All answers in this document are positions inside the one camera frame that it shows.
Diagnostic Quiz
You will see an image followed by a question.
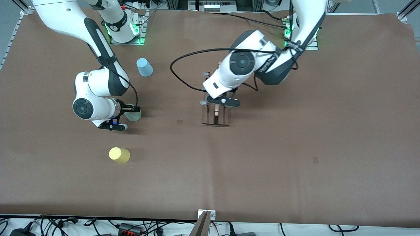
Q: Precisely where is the brown wedge shaped post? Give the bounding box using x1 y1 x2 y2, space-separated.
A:
190 211 212 236

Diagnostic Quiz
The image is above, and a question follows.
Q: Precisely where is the black red connector block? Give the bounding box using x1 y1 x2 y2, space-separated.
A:
118 223 144 235

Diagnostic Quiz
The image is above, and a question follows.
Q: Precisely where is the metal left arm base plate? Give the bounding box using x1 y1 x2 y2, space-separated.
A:
284 15 319 51

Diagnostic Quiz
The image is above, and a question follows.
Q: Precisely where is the black wire cup holder rack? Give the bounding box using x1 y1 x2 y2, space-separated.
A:
200 61 232 127

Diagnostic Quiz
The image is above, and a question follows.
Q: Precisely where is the black base power cable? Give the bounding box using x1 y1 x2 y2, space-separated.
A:
226 10 289 30

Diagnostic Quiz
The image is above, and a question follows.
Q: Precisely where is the light blue plastic cup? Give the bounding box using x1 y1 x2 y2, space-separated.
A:
136 58 154 77

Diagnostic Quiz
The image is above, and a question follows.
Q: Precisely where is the mint green plastic cup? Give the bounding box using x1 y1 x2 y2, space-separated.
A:
126 104 142 122

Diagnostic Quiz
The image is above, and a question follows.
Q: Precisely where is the yellow plastic cup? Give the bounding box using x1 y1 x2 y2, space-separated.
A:
109 147 131 165

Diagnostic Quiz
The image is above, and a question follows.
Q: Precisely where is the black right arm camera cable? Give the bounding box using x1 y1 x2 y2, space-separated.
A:
108 64 139 108

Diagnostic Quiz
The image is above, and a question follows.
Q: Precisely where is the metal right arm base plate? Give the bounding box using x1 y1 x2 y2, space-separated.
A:
110 10 147 45

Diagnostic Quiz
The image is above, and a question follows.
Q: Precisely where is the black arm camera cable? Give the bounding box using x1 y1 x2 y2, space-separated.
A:
108 64 139 108
170 48 297 93

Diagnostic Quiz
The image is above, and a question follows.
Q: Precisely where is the brown table cover sheet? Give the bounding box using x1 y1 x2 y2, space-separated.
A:
0 8 420 228

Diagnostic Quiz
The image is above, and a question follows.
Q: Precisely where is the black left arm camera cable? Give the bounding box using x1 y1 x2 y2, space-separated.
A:
170 48 297 93

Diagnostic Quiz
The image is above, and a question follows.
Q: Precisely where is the black power adapter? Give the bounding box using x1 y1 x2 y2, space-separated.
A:
10 228 35 236

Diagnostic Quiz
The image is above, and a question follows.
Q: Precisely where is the white power strip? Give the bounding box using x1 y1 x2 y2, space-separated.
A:
199 0 237 13

